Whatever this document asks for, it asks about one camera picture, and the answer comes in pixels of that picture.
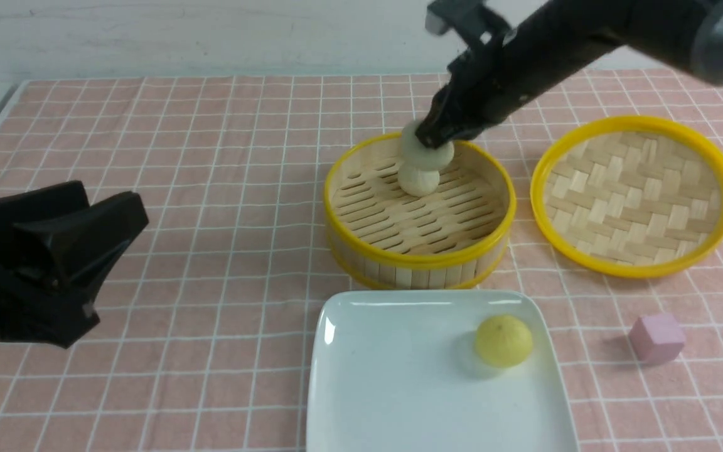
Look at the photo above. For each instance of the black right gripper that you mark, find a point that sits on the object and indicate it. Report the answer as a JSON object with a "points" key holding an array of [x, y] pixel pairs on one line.
{"points": [[487, 85]]}

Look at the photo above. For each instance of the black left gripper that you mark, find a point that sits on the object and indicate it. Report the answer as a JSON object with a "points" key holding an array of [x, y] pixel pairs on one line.
{"points": [[53, 261]]}

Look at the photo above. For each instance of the white steamed bun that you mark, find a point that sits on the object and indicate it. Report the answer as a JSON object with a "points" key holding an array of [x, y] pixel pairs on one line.
{"points": [[416, 182], [422, 157]]}

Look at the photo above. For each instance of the yellow steamed bun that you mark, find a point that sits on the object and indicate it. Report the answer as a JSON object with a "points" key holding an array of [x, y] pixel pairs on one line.
{"points": [[503, 341]]}

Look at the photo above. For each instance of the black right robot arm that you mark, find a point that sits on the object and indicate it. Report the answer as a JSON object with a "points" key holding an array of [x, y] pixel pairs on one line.
{"points": [[568, 36]]}

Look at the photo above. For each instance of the white square plate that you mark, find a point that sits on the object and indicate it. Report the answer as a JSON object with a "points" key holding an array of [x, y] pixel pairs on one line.
{"points": [[395, 370]]}

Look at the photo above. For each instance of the yellow-rimmed bamboo steamer basket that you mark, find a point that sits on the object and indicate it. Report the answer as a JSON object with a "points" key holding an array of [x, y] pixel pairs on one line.
{"points": [[384, 238]]}

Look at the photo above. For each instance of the pink checkered tablecloth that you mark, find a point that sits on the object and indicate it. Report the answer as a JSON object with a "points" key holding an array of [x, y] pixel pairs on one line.
{"points": [[207, 321]]}

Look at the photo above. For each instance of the yellow-rimmed woven steamer lid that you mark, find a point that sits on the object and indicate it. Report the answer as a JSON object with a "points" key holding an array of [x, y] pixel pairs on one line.
{"points": [[631, 196]]}

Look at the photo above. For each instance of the pink cube block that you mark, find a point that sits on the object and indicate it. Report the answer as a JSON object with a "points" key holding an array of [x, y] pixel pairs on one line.
{"points": [[657, 339]]}

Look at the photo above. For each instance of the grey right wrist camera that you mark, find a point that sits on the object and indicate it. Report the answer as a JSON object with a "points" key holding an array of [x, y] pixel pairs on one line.
{"points": [[463, 17]]}

